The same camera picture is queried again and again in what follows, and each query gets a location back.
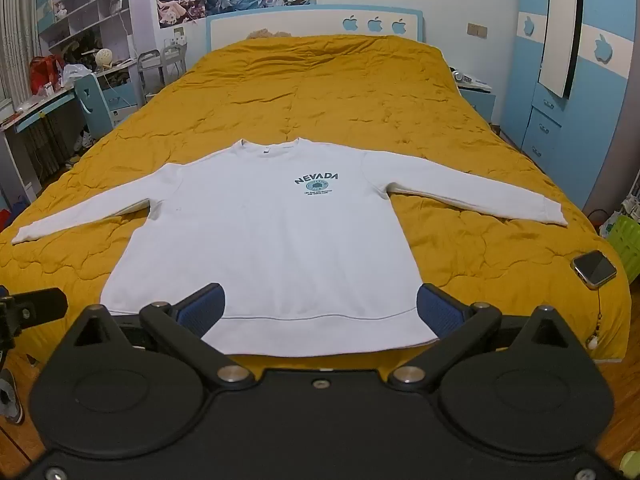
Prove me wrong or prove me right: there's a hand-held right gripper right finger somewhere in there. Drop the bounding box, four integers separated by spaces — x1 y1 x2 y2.
387 282 583 393

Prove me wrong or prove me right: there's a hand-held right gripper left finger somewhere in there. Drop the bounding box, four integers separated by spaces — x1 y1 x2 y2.
59 282 257 392

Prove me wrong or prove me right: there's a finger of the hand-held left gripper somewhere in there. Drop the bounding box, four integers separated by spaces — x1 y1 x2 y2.
0 286 69 327

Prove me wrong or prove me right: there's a white printed sweatshirt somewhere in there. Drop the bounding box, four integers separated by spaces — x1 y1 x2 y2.
11 137 569 358

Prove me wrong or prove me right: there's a grey sneaker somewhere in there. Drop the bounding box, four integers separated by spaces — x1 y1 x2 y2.
0 367 26 427

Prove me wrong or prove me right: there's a smartphone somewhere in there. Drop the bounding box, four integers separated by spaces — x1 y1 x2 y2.
571 250 619 290

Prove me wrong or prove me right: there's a cluttered desk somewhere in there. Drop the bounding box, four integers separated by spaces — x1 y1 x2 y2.
0 57 139 207

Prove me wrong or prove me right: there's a green plastic basket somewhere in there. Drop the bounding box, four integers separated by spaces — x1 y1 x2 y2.
601 214 640 283

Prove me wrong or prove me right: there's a blue chair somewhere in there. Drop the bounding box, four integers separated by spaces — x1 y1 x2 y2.
73 72 119 142

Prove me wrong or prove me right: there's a blue nightstand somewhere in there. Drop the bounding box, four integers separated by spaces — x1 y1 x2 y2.
456 79 497 125

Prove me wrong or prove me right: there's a blue and white wardrobe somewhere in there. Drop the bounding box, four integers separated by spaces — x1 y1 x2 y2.
500 0 640 217

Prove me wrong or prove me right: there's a red bag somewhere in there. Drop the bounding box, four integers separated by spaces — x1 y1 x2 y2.
28 55 66 96

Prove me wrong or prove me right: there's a white plastic bag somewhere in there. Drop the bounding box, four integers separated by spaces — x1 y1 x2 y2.
60 62 94 87

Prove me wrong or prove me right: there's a white trolley cart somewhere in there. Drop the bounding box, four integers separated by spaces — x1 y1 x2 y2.
136 44 189 107

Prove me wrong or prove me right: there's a yellow quilted bed blanket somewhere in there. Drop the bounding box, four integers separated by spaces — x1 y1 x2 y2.
0 34 632 386

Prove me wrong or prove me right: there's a light curtain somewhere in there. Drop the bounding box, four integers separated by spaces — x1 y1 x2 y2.
0 0 42 111

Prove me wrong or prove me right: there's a brown plush toy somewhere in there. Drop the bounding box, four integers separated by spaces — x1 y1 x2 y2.
247 27 292 41

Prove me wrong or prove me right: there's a white and blue bed headboard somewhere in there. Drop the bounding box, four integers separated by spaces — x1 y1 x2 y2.
206 5 426 53

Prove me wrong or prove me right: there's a white bookshelf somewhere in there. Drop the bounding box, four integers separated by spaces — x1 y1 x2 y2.
37 0 134 62

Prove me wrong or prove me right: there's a tall wardrobe mirror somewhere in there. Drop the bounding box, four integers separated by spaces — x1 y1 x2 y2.
537 0 585 100

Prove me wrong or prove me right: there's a phone charm strap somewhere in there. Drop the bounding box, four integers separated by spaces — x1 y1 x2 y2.
587 287 604 352

